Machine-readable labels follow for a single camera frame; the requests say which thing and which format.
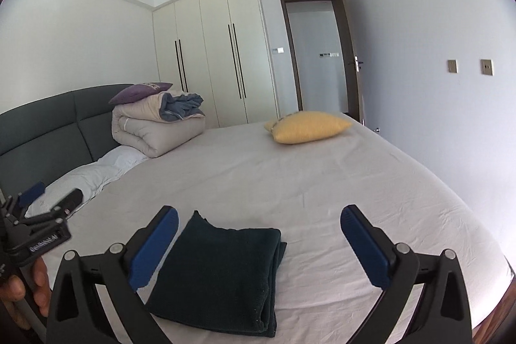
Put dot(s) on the cream wardrobe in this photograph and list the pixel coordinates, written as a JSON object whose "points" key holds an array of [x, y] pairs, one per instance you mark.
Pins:
{"points": [[213, 45]]}

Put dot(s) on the wall socket plate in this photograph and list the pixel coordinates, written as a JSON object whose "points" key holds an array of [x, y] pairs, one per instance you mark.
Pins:
{"points": [[486, 67], [452, 66]]}

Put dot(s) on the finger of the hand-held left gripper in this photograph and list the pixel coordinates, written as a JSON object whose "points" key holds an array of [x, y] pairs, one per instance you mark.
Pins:
{"points": [[69, 201], [31, 194]]}

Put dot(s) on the folded beige duvet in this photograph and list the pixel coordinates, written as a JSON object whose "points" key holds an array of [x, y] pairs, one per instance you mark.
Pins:
{"points": [[153, 134]]}

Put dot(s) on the person's left hand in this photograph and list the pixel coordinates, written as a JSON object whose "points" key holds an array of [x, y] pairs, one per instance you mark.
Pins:
{"points": [[40, 283]]}

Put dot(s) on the brown wooden door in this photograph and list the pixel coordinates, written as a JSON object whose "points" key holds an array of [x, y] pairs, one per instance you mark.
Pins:
{"points": [[347, 45]]}

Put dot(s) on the small wall switch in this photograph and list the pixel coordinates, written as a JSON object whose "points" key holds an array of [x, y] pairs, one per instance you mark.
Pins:
{"points": [[277, 50]]}

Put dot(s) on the bed with white sheet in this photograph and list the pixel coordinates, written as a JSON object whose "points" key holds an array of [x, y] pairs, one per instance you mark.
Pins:
{"points": [[282, 187]]}

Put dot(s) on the wide wall switch panel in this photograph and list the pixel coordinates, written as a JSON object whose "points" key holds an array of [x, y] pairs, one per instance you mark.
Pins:
{"points": [[327, 54]]}

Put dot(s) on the purple pillow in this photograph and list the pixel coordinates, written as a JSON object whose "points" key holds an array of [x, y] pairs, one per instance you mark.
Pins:
{"points": [[137, 92]]}

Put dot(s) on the dark green sweater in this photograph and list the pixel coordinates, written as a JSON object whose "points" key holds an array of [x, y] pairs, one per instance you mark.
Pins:
{"points": [[225, 271]]}

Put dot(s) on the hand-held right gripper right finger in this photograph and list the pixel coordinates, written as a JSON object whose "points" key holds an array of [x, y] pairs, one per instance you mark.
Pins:
{"points": [[365, 247]]}

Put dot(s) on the grey upholstered headboard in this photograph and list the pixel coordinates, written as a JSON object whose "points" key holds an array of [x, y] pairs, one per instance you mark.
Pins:
{"points": [[48, 126]]}

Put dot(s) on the white pillow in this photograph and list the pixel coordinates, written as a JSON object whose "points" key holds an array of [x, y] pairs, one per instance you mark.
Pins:
{"points": [[92, 174]]}

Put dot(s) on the blue grey blanket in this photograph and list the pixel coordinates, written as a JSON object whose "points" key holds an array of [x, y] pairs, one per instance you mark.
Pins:
{"points": [[181, 106]]}

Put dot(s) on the yellow pillow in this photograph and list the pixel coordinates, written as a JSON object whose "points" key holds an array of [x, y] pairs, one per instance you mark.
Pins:
{"points": [[306, 128]]}

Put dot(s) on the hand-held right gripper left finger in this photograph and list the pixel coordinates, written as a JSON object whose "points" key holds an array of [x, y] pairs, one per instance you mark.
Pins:
{"points": [[155, 247]]}

